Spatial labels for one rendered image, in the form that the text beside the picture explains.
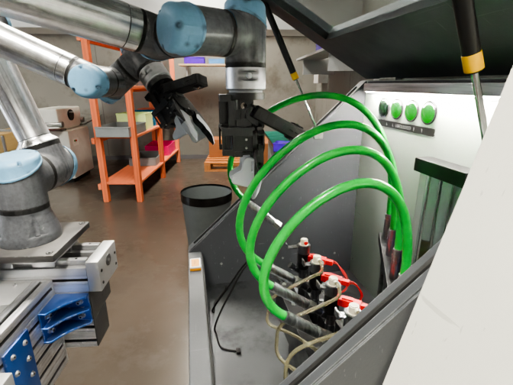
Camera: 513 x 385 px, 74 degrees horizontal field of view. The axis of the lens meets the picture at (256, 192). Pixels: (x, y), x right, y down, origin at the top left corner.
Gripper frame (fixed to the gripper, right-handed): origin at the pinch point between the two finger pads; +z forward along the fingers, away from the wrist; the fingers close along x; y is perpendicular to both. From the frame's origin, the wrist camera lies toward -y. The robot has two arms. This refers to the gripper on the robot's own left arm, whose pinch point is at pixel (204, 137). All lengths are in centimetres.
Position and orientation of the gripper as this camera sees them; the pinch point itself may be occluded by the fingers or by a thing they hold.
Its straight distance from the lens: 87.6
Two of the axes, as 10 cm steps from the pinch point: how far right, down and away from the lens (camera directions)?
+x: -4.0, 0.6, -9.1
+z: 5.6, 8.0, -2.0
